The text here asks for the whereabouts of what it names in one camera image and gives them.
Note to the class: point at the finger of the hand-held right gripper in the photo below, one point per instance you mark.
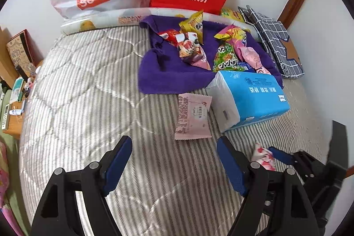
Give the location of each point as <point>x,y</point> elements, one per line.
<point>282,155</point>

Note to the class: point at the pale pink strawberry packet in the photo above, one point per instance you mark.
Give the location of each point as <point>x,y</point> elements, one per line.
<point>193,117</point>

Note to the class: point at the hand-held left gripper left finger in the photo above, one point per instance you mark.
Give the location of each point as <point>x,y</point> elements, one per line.
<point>117,167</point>

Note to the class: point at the pink printed bedding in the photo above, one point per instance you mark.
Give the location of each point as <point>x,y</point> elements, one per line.
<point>5,191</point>

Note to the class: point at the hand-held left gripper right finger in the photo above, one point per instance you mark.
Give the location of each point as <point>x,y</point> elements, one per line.
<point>232,167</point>

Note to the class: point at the wooden headboard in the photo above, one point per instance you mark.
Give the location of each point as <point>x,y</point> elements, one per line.
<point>4,59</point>

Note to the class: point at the panda print snack packet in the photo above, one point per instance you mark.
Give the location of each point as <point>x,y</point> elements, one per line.
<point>188,46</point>

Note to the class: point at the pink lollipop packet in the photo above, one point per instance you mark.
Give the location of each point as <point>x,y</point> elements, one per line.
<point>254,60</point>

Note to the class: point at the patterned notebook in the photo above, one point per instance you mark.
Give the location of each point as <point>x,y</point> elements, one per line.
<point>19,49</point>

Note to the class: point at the small pink white snack packet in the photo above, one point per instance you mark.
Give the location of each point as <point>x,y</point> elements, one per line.
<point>262,157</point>

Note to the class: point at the wooden nightstand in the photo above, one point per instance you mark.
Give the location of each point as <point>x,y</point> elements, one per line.
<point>15,122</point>

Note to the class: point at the green and white box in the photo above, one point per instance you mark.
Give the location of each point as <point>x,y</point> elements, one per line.
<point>18,88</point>

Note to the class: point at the white remote control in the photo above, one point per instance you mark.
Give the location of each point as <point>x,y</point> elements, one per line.
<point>5,117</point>

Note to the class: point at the wrapped roll with yellow print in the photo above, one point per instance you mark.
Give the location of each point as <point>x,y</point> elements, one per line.
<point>91,23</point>

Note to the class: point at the yellow chips bag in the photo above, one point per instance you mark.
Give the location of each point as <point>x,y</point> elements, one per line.
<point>231,14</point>

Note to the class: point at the purple towel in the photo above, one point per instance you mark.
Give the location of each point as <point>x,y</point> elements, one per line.
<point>163,73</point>

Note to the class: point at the red snack packet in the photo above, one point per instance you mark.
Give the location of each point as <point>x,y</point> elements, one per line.
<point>167,36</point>

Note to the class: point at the grey checked cloth bag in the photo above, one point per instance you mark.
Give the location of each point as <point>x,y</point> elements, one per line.
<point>273,42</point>

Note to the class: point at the blue tissue pack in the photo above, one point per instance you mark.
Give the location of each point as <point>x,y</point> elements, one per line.
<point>249,97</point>

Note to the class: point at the green snack packet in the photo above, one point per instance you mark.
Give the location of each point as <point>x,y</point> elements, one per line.
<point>225,60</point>

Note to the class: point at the pink and yellow snack packet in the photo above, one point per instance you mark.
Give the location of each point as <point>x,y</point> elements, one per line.
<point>232,34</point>

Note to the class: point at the yellow triangular snack packet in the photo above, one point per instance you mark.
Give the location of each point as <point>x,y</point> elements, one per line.
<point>193,24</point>

